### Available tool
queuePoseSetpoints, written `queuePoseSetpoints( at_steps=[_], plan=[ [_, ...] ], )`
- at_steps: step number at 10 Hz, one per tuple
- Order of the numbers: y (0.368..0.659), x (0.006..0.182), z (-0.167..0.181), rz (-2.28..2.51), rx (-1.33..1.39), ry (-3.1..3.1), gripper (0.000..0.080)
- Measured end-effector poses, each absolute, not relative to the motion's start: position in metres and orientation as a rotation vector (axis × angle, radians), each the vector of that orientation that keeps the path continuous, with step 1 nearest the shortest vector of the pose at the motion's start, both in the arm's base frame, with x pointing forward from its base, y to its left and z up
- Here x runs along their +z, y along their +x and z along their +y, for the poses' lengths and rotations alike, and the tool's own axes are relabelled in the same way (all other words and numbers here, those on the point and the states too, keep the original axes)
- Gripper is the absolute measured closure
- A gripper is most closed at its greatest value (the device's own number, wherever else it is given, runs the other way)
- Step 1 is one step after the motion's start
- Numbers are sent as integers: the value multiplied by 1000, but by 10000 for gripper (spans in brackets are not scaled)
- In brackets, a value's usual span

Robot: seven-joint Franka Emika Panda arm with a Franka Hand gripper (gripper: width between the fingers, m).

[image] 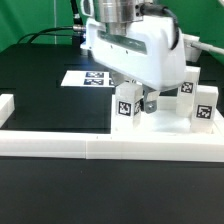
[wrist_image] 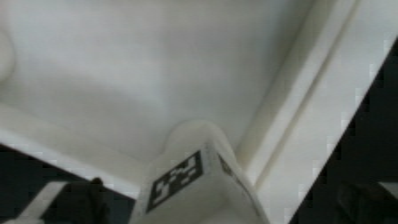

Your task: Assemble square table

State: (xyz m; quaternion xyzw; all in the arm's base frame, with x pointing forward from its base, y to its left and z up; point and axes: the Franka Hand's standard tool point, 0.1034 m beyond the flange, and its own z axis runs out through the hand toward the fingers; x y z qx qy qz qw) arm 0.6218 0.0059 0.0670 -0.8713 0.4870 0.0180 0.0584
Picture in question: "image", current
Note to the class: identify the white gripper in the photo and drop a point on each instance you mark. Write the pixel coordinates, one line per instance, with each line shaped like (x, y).
(143, 54)

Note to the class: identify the white U-shaped fence wall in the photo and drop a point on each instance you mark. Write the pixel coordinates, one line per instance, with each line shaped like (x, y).
(121, 146)

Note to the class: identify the white sheet with AprilTags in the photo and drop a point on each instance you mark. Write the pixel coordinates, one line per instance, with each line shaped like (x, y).
(78, 78)

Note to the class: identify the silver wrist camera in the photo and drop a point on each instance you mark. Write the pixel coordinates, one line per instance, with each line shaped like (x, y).
(191, 53)

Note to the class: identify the white square table top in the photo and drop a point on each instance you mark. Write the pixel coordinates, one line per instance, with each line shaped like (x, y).
(164, 120)

